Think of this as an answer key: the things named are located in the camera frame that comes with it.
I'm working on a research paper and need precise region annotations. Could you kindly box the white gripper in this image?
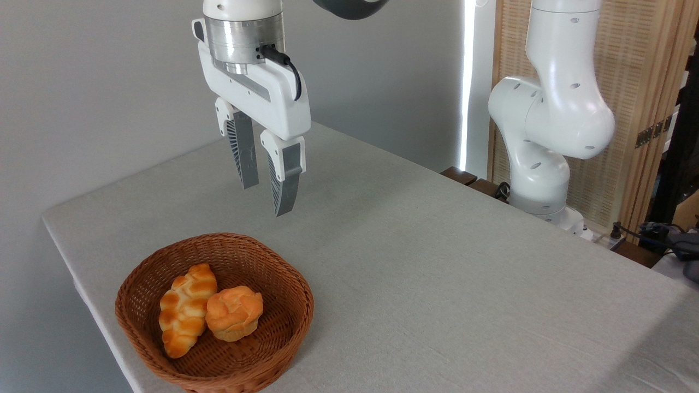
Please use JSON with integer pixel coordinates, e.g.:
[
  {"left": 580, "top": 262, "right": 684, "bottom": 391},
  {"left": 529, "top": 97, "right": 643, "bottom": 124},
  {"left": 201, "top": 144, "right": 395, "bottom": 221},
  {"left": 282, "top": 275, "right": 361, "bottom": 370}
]
[{"left": 192, "top": 18, "right": 312, "bottom": 217}]

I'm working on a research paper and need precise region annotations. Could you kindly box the round bread roll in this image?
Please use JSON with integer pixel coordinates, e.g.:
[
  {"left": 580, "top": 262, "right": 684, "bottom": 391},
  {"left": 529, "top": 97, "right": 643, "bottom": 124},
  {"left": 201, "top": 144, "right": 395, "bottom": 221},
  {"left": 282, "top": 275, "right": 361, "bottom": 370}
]
[{"left": 205, "top": 285, "right": 264, "bottom": 343}]

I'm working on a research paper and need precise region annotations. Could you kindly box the long braided bread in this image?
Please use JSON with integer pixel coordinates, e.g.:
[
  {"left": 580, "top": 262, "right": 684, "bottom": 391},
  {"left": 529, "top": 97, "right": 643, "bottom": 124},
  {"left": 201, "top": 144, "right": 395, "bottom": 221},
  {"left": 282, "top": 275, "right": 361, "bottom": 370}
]
[{"left": 158, "top": 263, "right": 218, "bottom": 360}]

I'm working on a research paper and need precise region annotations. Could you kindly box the brown wicker basket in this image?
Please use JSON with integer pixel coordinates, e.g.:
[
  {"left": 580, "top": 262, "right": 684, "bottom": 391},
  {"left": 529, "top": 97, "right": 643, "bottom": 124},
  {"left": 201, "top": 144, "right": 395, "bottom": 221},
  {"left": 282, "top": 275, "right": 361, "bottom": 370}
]
[{"left": 115, "top": 233, "right": 315, "bottom": 393}]

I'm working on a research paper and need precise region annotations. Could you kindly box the dark brown wooden block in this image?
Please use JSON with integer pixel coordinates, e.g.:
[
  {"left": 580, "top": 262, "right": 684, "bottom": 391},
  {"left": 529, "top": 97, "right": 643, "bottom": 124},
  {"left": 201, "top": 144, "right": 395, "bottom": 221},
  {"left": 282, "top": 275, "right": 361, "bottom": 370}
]
[
  {"left": 469, "top": 178, "right": 510, "bottom": 201},
  {"left": 440, "top": 166, "right": 479, "bottom": 187}
]

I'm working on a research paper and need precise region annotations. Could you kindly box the grey tablecloth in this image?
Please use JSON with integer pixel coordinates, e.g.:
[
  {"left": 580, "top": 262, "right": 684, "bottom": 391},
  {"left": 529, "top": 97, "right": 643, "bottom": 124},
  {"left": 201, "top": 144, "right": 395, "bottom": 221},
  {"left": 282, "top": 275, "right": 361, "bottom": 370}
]
[{"left": 42, "top": 121, "right": 699, "bottom": 393}]

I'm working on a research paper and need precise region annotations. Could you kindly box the wooden folding screen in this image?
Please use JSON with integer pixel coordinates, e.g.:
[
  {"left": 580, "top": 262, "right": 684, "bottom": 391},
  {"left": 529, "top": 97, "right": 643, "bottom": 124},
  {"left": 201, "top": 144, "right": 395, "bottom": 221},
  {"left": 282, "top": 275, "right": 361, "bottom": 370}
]
[{"left": 490, "top": 0, "right": 699, "bottom": 236}]

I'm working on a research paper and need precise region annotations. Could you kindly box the dark metal screen hinge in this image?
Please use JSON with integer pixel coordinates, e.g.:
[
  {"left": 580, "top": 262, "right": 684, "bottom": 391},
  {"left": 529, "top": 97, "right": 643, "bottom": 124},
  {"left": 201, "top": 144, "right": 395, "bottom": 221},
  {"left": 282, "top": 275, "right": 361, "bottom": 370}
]
[{"left": 635, "top": 114, "right": 674, "bottom": 149}]

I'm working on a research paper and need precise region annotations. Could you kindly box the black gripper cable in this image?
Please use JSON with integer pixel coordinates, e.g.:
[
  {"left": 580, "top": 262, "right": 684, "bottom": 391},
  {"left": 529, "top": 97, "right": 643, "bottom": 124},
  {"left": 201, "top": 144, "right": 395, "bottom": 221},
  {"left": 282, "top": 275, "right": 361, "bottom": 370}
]
[{"left": 259, "top": 45, "right": 303, "bottom": 102}]

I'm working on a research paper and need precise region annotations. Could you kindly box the black device with cables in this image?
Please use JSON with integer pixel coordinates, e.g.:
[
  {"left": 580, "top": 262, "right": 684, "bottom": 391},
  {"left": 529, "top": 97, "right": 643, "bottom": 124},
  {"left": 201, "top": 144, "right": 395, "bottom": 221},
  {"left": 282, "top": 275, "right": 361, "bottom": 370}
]
[{"left": 623, "top": 221, "right": 699, "bottom": 261}]

